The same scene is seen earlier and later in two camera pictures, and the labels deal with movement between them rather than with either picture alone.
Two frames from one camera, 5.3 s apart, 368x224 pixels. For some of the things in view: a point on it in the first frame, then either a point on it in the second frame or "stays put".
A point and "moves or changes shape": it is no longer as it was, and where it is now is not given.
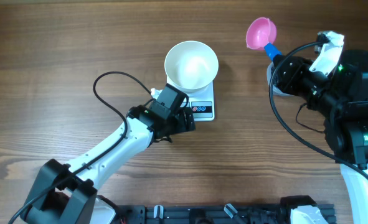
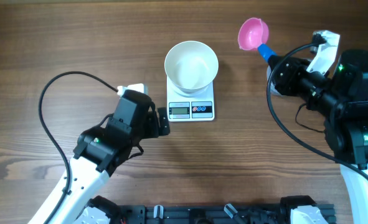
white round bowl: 190,66 stays put
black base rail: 141,214 stays put
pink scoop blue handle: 261,33 moves or changes shape
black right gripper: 287,78 stays put
